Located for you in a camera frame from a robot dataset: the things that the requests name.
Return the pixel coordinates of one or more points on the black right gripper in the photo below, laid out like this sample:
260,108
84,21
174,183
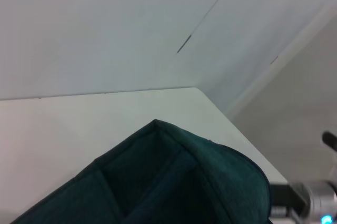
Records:
280,193

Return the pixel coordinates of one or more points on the dark teal insulated bag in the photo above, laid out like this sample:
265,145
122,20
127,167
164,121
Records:
171,187

